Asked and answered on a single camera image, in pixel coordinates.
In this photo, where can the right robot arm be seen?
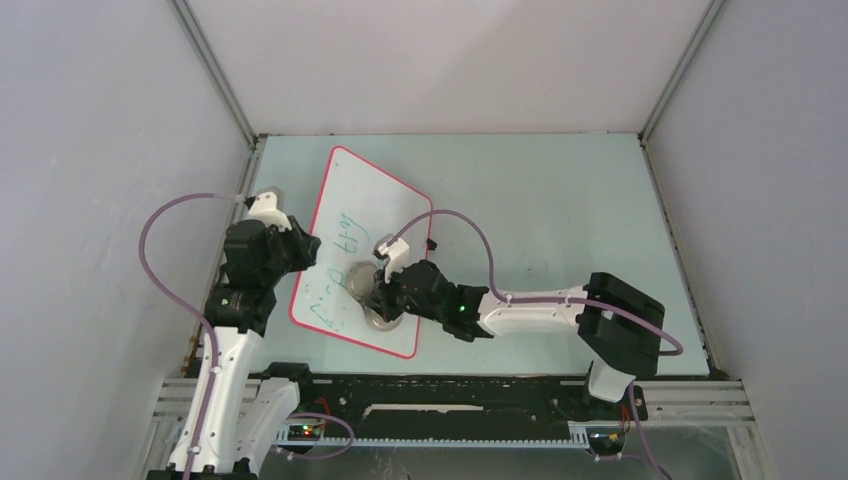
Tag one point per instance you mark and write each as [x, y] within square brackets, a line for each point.
[620, 324]

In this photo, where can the aluminium frame rail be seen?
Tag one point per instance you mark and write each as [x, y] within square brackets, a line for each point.
[670, 403]

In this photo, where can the left corner aluminium post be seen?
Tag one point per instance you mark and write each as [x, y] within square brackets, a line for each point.
[203, 48]

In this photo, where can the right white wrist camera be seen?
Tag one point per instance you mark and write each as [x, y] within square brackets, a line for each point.
[393, 252]

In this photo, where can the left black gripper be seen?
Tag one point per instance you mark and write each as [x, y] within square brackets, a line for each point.
[305, 244]

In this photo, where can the corner aluminium post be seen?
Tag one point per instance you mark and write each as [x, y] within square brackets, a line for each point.
[693, 46]
[203, 48]

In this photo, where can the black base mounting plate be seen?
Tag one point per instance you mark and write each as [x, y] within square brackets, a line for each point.
[466, 408]

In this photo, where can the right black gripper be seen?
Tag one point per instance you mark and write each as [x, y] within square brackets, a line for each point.
[381, 297]

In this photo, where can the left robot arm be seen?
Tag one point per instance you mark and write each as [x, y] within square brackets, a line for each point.
[218, 441]

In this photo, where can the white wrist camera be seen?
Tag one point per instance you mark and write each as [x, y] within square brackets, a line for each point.
[266, 207]
[393, 252]

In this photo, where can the right corner aluminium post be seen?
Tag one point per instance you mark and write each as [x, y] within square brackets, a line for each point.
[693, 46]

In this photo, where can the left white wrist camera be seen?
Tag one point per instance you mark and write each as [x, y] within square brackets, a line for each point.
[266, 207]

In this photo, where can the grey mesh sponge eraser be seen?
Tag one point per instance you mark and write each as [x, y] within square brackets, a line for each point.
[360, 281]

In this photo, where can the pink-framed whiteboard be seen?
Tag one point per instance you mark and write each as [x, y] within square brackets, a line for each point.
[359, 203]

